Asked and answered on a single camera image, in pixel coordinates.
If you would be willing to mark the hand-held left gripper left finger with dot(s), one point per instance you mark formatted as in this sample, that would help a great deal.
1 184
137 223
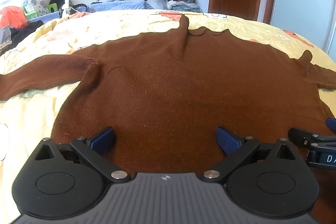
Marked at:
103 140

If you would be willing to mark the blue quilted bedding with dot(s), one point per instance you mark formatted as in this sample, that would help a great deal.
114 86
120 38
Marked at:
118 6

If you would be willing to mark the dark clothes heap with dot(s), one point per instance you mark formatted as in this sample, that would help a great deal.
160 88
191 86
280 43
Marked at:
23 32

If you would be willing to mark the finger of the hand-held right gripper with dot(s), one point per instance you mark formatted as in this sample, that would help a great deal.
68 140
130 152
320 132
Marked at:
331 124
299 135

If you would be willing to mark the white tissue paper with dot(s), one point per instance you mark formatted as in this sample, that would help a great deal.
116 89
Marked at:
67 7

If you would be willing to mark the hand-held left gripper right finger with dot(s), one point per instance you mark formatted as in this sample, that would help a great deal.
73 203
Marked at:
227 140

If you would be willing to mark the floral pillow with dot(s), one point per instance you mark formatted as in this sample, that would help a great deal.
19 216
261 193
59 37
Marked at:
35 1

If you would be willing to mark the brown knit sweater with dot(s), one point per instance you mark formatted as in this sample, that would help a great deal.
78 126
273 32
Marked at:
168 87

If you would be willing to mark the yellow printed blanket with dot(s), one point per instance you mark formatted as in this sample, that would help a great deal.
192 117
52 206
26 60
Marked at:
31 113

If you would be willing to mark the green plastic stool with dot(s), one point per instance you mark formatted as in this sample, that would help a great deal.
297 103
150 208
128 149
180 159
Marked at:
52 7

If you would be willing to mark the orange plastic bag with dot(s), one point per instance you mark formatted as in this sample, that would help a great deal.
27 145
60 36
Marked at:
13 16

